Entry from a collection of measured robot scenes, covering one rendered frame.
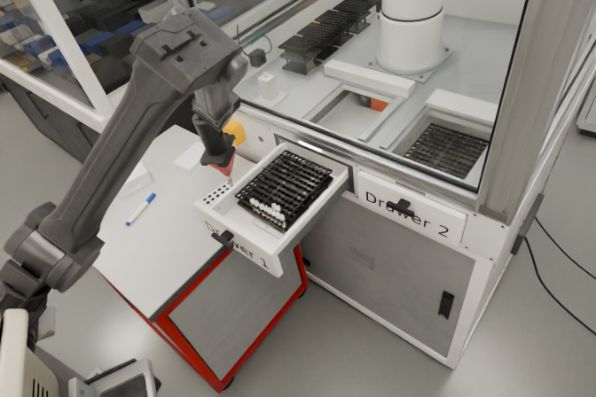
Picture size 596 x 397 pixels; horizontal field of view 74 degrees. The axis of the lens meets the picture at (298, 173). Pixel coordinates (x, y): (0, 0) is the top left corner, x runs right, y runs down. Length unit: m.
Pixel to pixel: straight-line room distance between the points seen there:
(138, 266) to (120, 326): 0.92
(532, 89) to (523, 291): 1.38
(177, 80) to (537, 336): 1.75
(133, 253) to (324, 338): 0.91
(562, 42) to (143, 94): 0.58
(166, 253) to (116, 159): 0.75
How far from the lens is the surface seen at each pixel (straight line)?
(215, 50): 0.50
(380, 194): 1.08
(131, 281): 1.25
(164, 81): 0.47
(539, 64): 0.74
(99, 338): 2.19
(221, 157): 1.00
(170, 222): 1.33
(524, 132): 0.81
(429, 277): 1.31
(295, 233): 1.03
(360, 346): 1.82
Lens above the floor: 1.69
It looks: 44 degrees down
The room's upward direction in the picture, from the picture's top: 11 degrees counter-clockwise
